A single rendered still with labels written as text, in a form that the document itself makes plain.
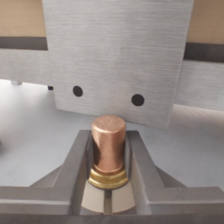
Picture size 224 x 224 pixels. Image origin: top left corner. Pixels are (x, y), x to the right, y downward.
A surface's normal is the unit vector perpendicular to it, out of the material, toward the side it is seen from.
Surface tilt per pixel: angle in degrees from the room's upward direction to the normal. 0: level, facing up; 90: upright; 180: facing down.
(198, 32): 90
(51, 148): 180
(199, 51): 90
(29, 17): 90
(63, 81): 90
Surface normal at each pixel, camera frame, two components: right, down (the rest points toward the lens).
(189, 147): 0.02, -0.89
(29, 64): -0.33, 0.42
